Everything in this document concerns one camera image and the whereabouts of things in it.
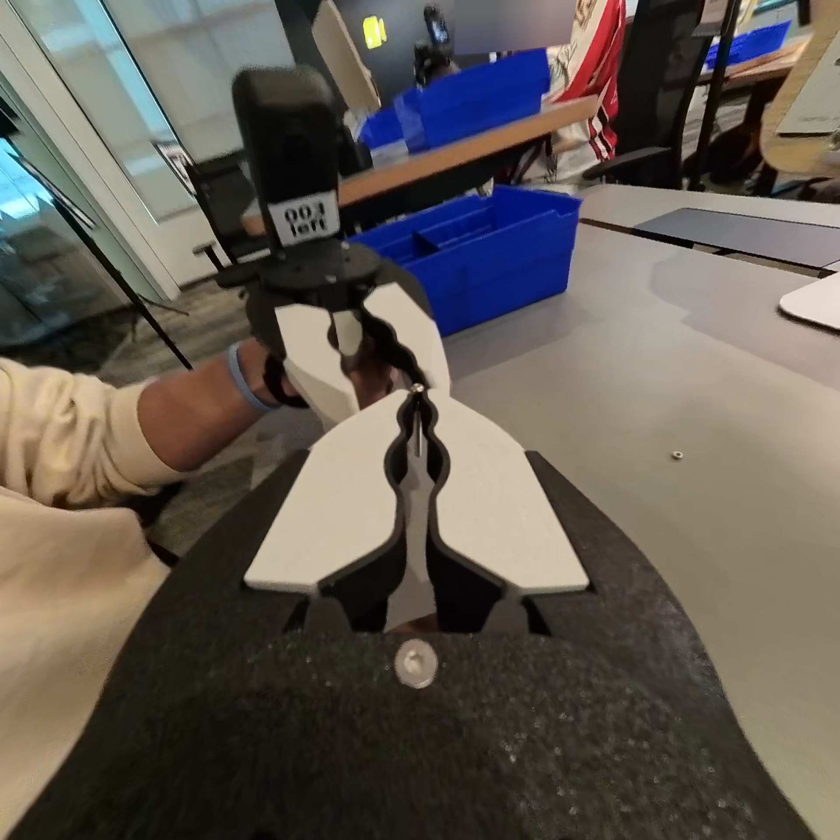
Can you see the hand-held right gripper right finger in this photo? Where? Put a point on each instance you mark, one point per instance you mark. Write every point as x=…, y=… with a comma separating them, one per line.
x=505, y=512

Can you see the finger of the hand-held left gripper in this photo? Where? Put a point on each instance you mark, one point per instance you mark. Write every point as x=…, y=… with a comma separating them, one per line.
x=308, y=354
x=413, y=334

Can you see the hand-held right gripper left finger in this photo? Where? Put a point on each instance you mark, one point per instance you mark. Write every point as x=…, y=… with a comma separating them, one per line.
x=328, y=512

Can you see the thin steel bolt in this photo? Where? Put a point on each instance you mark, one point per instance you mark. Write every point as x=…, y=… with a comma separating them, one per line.
x=417, y=426

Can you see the person's left forearm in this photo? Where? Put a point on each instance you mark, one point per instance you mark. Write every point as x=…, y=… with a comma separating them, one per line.
x=190, y=420

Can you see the person's left hand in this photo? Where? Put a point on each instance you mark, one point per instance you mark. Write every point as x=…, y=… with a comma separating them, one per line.
x=373, y=387

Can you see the blue wristband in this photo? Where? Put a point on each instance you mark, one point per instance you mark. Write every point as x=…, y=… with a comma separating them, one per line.
x=241, y=388

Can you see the black office chair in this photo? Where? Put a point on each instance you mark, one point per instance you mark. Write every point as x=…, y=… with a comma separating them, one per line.
x=663, y=79
x=220, y=197

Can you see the blue divided plastic bin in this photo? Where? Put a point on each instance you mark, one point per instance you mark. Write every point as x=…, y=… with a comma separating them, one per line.
x=499, y=275

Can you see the tan wooden board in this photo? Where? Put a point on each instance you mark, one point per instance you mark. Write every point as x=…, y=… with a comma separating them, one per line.
x=344, y=52

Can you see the small marker tag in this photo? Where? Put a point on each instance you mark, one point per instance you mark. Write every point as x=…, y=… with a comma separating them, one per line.
x=176, y=161

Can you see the wooden background table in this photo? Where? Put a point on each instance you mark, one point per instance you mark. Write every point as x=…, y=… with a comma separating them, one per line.
x=512, y=134

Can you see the white board stand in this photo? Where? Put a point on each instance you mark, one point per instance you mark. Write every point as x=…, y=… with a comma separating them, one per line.
x=817, y=305

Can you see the printed instruction board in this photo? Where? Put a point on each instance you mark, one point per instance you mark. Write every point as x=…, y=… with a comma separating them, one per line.
x=797, y=59

